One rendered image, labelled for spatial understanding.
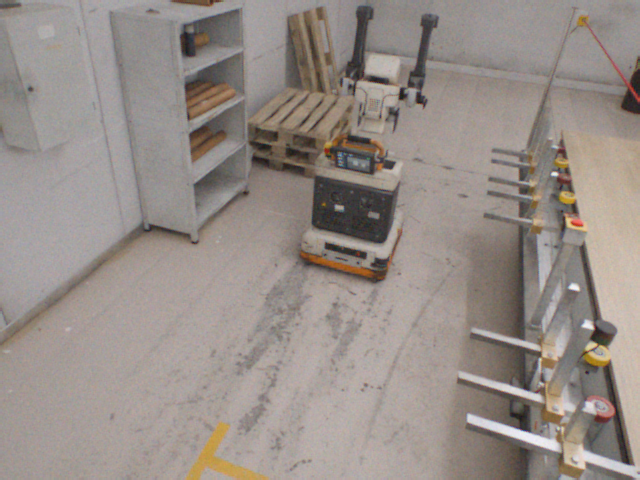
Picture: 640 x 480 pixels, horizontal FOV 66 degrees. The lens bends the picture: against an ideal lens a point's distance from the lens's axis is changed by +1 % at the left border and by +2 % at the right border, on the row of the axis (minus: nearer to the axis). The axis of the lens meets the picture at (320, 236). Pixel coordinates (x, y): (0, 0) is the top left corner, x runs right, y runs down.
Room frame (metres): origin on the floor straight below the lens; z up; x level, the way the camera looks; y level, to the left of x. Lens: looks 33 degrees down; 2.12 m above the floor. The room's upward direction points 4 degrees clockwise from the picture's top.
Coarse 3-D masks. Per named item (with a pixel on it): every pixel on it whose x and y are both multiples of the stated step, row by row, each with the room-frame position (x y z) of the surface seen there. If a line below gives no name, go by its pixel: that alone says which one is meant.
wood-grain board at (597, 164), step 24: (576, 144) 3.25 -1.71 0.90; (600, 144) 3.28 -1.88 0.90; (624, 144) 3.31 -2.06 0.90; (576, 168) 2.84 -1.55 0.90; (600, 168) 2.86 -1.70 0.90; (624, 168) 2.89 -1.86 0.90; (576, 192) 2.50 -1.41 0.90; (600, 192) 2.52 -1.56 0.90; (624, 192) 2.55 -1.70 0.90; (600, 216) 2.24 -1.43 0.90; (624, 216) 2.26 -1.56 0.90; (600, 240) 2.00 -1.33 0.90; (624, 240) 2.02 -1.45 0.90; (600, 264) 1.80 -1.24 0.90; (624, 264) 1.81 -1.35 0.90; (600, 288) 1.62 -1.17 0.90; (624, 288) 1.64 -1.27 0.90; (600, 312) 1.47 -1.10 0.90; (624, 312) 1.48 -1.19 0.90; (624, 336) 1.35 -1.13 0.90; (624, 360) 1.22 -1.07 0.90; (624, 384) 1.12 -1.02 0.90; (624, 408) 1.02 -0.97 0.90; (624, 432) 0.95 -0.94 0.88
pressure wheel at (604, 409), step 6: (588, 396) 1.05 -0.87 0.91; (594, 396) 1.05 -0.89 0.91; (594, 402) 1.03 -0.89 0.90; (600, 402) 1.03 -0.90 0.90; (606, 402) 1.03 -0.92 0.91; (600, 408) 1.01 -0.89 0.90; (606, 408) 1.01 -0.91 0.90; (612, 408) 1.01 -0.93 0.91; (600, 414) 0.98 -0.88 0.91; (606, 414) 0.99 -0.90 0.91; (612, 414) 0.99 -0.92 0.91; (594, 420) 0.98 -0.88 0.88; (600, 420) 0.98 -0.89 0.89; (606, 420) 0.98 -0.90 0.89
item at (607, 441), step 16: (560, 144) 3.47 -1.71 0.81; (560, 224) 2.59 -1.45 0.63; (576, 256) 2.06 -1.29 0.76; (576, 272) 1.96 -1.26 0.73; (576, 304) 1.78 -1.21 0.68; (592, 304) 1.61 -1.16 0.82; (576, 320) 1.70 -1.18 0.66; (592, 320) 1.54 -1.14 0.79; (608, 368) 1.25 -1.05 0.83; (592, 384) 1.28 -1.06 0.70; (608, 384) 1.19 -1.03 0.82; (608, 400) 1.14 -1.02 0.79; (592, 432) 1.12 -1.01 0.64; (608, 432) 1.04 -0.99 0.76; (592, 448) 1.07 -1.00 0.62; (608, 448) 0.99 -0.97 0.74; (624, 448) 0.93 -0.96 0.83
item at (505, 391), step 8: (464, 376) 1.13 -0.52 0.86; (472, 376) 1.13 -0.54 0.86; (464, 384) 1.11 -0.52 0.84; (472, 384) 1.11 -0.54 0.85; (480, 384) 1.10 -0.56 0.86; (488, 384) 1.10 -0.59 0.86; (496, 384) 1.11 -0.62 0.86; (488, 392) 1.09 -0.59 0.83; (496, 392) 1.09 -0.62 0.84; (504, 392) 1.08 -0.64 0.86; (512, 392) 1.08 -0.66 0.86; (520, 392) 1.08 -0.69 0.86; (528, 392) 1.08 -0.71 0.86; (520, 400) 1.06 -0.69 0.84; (528, 400) 1.06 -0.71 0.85; (536, 400) 1.05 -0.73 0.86; (544, 400) 1.06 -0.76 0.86; (568, 408) 1.03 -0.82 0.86; (568, 416) 1.02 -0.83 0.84; (592, 424) 1.00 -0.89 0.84
